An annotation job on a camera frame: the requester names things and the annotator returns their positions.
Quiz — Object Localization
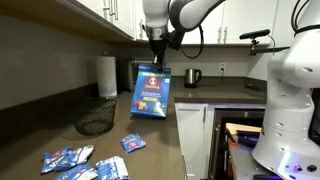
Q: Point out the blue snack pouch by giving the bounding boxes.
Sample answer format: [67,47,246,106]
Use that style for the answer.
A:
[41,146,73,175]
[69,144,95,166]
[95,155,130,180]
[54,163,98,180]
[119,133,147,155]

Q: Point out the black kettle power cord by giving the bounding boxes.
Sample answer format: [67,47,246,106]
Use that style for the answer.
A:
[201,70,224,88]

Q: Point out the orange handled tool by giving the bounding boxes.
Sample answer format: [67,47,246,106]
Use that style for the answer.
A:
[225,127,240,148]

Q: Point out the stainless steel toaster oven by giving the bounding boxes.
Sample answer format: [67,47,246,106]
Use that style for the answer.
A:
[119,58,155,93]

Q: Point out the small dark countertop object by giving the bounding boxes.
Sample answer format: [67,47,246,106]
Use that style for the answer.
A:
[245,81,263,92]

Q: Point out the white cabinet door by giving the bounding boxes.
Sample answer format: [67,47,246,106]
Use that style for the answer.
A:
[111,0,136,40]
[174,102,209,180]
[181,6,224,46]
[77,0,113,27]
[134,0,149,42]
[222,0,278,46]

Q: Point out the perforated metal robot cart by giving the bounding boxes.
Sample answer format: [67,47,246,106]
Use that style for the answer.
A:
[228,143,278,180]

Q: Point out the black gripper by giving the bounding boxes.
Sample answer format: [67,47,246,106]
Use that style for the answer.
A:
[149,38,168,72]

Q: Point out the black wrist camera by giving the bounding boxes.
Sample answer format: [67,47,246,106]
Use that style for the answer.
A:
[167,29,185,52]

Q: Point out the blue Annie's snack box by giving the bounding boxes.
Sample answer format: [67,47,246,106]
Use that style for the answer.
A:
[129,63,172,120]

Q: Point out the black wire mesh basket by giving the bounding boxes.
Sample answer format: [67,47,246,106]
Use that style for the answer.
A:
[64,97,118,137]

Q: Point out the white upper cabinet door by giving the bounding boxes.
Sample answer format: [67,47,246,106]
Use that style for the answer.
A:
[181,6,224,46]
[222,0,278,46]
[134,0,149,42]
[111,0,136,40]
[77,0,113,27]

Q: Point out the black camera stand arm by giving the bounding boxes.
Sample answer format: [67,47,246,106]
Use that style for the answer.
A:
[248,38,286,56]

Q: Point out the light wooden board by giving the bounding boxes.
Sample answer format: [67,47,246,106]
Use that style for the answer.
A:
[225,122,263,136]

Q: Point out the white paper towel roll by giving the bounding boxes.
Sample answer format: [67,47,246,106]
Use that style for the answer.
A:
[95,49,118,99]

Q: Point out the black stereo camera bar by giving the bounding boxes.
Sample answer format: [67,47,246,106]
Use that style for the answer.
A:
[239,28,272,41]

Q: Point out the stainless steel electric kettle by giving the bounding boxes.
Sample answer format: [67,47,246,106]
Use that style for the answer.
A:
[183,68,203,89]

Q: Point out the white lower cabinet door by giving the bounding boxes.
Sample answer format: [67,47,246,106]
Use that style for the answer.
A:
[174,102,209,180]

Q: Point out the stainless steel dishwasher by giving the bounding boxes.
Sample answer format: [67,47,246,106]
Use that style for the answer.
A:
[208,108,268,180]

